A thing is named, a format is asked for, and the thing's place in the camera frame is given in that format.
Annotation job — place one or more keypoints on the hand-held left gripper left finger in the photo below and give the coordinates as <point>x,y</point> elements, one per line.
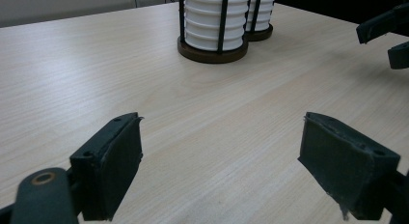
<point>109,166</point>

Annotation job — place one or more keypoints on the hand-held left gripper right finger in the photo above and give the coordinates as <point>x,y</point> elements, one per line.
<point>347,162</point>

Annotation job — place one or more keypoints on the white cup stack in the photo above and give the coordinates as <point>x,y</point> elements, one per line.
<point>209,56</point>

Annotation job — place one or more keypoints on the short stack of white cups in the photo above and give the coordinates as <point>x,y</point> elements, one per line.
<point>202,27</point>

